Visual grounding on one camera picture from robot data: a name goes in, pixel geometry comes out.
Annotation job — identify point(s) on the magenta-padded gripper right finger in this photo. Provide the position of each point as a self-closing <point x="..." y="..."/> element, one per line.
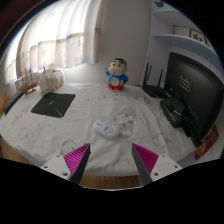
<point x="146" y="159"/>

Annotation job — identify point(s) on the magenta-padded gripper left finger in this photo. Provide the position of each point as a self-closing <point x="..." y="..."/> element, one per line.
<point x="76" y="159"/>

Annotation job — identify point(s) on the white cartoon-print computer mouse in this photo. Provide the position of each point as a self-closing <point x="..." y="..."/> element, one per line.
<point x="106" y="129"/>

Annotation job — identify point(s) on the black mouse pad green lines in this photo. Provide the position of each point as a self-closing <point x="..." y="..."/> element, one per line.
<point x="53" y="104"/>

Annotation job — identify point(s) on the white printed tablecloth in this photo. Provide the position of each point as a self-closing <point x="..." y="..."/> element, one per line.
<point x="86" y="146"/>

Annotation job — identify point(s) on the red paper packet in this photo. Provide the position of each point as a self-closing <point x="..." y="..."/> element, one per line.
<point x="206" y="142"/>

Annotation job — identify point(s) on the black router with antennas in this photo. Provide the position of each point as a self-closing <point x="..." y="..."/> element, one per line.
<point x="155" y="90"/>

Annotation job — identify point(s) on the large white conch shell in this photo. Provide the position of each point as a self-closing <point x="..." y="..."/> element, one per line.
<point x="49" y="81"/>

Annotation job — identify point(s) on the black keyboard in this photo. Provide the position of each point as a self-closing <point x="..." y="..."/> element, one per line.
<point x="13" y="101"/>

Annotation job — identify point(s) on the black monitor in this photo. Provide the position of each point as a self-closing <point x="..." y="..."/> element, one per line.
<point x="196" y="86"/>

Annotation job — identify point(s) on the cartoon boy figurine clock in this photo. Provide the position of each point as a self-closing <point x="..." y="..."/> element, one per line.
<point x="117" y="76"/>

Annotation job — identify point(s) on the orange wooden chair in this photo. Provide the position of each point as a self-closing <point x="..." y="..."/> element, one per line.
<point x="4" y="100"/>

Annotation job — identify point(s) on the white star-print curtain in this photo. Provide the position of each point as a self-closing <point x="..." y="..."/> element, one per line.
<point x="63" y="33"/>

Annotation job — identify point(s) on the white wall shelf unit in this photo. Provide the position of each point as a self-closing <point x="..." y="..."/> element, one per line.
<point x="186" y="41"/>

